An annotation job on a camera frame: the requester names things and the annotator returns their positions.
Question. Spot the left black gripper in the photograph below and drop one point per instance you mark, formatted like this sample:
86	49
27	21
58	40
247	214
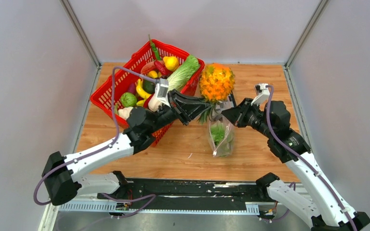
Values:
185	108

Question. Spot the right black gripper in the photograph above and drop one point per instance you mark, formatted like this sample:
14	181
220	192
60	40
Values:
236	115

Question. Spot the green lettuce head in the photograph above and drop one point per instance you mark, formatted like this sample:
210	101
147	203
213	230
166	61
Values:
222	139

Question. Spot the clear zip top bag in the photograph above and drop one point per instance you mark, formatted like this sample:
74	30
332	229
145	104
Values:
217	116

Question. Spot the orange toy pineapple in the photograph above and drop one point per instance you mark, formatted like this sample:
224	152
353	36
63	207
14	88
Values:
215	84

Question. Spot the red plastic basket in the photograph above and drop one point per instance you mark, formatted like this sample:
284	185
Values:
107	96

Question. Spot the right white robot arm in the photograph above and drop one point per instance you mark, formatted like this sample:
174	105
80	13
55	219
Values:
326	210

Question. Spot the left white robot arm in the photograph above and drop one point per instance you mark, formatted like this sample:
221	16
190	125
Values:
62	174

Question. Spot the black white checkerboard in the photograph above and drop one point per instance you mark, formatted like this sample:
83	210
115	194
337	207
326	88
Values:
233	100

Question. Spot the long green cabbage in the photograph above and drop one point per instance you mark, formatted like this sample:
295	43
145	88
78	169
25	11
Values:
183	73

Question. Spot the red chili pepper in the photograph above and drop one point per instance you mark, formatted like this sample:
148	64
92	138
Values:
160	66

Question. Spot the yellow banana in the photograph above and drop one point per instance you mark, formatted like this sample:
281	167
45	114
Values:
140	91

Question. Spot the yellow mango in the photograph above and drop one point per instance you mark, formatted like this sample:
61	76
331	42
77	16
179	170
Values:
153	74

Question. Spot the yellow lemon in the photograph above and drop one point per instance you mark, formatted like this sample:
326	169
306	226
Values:
171	62

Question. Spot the purple eggplant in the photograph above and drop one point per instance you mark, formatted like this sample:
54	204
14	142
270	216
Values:
131	88

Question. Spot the small green round cabbage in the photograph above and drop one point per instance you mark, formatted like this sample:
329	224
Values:
128	99

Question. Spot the green chili pepper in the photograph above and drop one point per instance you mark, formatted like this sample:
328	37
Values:
154	49

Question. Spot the white cauliflower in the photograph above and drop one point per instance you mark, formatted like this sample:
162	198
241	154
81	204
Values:
124	113

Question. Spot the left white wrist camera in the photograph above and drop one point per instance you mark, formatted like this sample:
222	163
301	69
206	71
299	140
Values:
161	91

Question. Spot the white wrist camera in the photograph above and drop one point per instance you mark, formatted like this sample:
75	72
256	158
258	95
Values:
161	91
263	91

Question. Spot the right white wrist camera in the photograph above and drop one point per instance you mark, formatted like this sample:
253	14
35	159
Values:
263	91

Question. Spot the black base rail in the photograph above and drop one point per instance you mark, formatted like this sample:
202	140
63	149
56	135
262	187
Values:
179	197

